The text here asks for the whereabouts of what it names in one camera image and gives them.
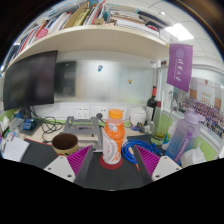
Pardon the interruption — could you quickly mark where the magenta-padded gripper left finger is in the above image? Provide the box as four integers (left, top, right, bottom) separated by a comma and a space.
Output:
43, 144, 97, 188

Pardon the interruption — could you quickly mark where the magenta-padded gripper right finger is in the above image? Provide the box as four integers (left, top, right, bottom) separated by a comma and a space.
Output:
133, 143, 184, 187

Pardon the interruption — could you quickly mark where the orange drink bottle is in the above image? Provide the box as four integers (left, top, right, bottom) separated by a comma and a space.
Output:
101, 108, 126, 165

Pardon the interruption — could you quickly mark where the purple water bottle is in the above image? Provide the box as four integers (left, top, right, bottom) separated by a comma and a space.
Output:
164, 108, 206, 163

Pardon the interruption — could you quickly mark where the yellow cup with red flowers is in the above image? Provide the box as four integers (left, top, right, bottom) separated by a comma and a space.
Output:
51, 132, 80, 157

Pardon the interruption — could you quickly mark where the grey metal laptop stand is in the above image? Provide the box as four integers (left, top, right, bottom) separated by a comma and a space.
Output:
62, 115, 104, 153

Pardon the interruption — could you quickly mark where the green glass vase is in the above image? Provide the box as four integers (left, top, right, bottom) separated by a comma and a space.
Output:
150, 109, 174, 146

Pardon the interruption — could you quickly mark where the flat round red coaster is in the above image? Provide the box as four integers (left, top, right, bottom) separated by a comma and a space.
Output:
98, 154, 124, 170

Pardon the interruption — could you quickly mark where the black desk mat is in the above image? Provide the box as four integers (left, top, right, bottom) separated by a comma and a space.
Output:
20, 133, 174, 191

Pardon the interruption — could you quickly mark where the white ceramic jar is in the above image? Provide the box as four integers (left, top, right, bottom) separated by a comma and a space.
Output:
128, 107, 148, 129

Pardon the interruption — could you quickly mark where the dark wine bottle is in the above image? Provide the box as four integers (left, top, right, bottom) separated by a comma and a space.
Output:
145, 85, 158, 123

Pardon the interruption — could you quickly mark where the white paper sheet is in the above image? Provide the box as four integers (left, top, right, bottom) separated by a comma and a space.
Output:
1, 134, 31, 163

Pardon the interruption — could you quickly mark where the clear plastic box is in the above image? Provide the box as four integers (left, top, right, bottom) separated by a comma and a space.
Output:
9, 117, 25, 133

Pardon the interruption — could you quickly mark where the group photo poster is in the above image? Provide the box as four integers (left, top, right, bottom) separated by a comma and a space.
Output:
173, 78, 224, 139

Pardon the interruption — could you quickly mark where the black computer monitor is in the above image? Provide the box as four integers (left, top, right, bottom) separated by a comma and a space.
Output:
2, 50, 59, 119

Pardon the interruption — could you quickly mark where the purple pennant banner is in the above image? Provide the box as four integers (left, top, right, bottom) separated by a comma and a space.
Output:
166, 43, 194, 93

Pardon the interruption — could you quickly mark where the wooden shelf with books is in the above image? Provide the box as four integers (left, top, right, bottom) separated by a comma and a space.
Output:
3, 0, 174, 73

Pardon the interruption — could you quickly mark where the ceiling light panel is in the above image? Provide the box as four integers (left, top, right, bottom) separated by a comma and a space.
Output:
164, 23, 195, 42

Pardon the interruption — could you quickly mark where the blue coiled cable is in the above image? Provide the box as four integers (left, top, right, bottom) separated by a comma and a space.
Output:
120, 139, 163, 166

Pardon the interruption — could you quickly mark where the black cable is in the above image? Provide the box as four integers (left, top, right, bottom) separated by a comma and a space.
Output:
29, 106, 66, 134

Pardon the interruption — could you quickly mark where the white wall socket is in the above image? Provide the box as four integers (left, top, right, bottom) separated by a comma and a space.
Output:
93, 105, 109, 120
74, 105, 91, 120

